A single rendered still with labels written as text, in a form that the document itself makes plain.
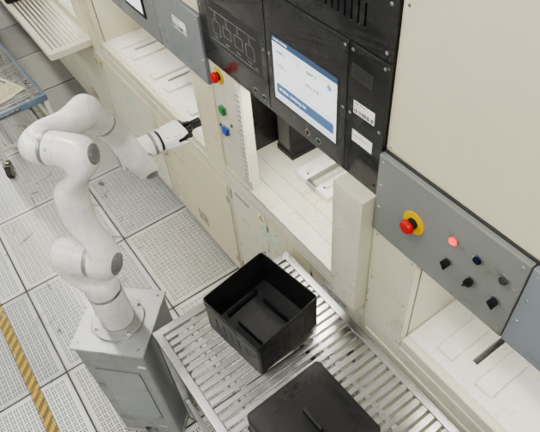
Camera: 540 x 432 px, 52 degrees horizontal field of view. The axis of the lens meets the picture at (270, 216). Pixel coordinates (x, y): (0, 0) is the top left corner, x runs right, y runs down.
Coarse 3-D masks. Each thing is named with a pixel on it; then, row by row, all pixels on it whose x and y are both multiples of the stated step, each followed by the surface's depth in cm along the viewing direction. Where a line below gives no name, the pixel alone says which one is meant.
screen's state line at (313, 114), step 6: (282, 90) 163; (288, 96) 162; (294, 96) 159; (294, 102) 160; (300, 102) 157; (300, 108) 159; (306, 108) 156; (312, 114) 155; (318, 114) 152; (318, 120) 154; (324, 120) 151; (324, 126) 153; (330, 126) 150; (330, 132) 152
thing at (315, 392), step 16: (320, 368) 174; (288, 384) 171; (304, 384) 171; (320, 384) 171; (336, 384) 170; (272, 400) 168; (288, 400) 168; (304, 400) 167; (320, 400) 167; (336, 400) 167; (352, 400) 167; (256, 416) 165; (272, 416) 165; (288, 416) 165; (304, 416) 164; (320, 416) 164; (336, 416) 164; (352, 416) 164; (368, 416) 163
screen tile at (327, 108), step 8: (304, 72) 148; (312, 72) 145; (304, 80) 150; (312, 80) 146; (320, 80) 143; (304, 88) 152; (320, 88) 145; (312, 96) 150; (328, 96) 144; (312, 104) 152; (320, 104) 149; (328, 104) 146; (328, 112) 148
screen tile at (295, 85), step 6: (276, 48) 154; (276, 54) 156; (282, 54) 153; (282, 60) 154; (288, 60) 152; (294, 60) 149; (276, 66) 159; (288, 66) 153; (294, 66) 151; (300, 66) 148; (276, 72) 161; (282, 72) 158; (294, 72) 152; (300, 72) 150; (282, 78) 159; (288, 78) 157; (294, 78) 154; (300, 78) 151; (288, 84) 158; (294, 84) 155; (300, 84) 153; (294, 90) 157; (300, 90) 154
